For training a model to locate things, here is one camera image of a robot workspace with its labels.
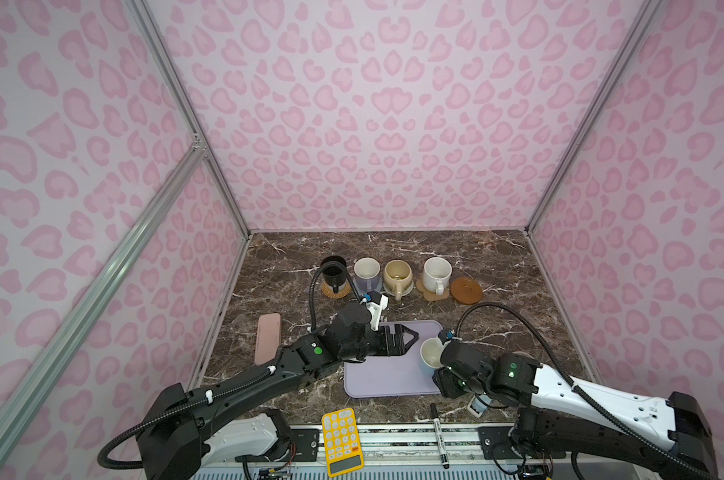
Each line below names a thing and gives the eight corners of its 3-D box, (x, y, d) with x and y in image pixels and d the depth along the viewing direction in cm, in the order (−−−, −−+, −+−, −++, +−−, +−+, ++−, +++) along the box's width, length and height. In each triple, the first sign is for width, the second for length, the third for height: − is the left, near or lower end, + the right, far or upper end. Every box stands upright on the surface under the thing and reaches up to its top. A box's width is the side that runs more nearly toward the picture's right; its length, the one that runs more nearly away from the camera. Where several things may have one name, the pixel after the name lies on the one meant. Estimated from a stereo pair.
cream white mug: (423, 303, 101) (427, 286, 93) (420, 275, 109) (423, 256, 101) (449, 303, 101) (455, 286, 93) (443, 274, 109) (449, 256, 101)
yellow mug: (397, 305, 100) (398, 289, 93) (378, 283, 106) (378, 266, 99) (417, 292, 104) (420, 275, 96) (398, 271, 109) (399, 254, 102)
